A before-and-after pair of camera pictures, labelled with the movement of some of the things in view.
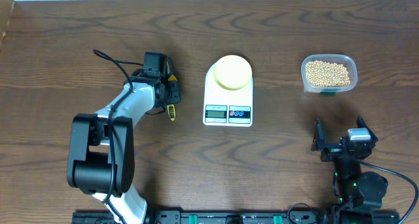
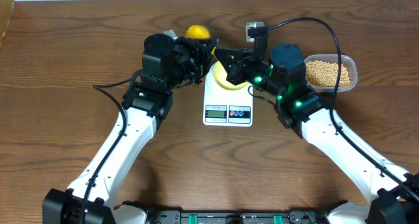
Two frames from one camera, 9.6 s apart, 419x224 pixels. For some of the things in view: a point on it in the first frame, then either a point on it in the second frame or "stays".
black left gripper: (173, 95) to (199, 57)
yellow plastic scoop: (171, 108) to (199, 31)
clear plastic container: (328, 73) stays
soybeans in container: (323, 74) stays
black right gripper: (319, 143) to (236, 70)
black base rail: (209, 217) stays
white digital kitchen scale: (225, 107) stays
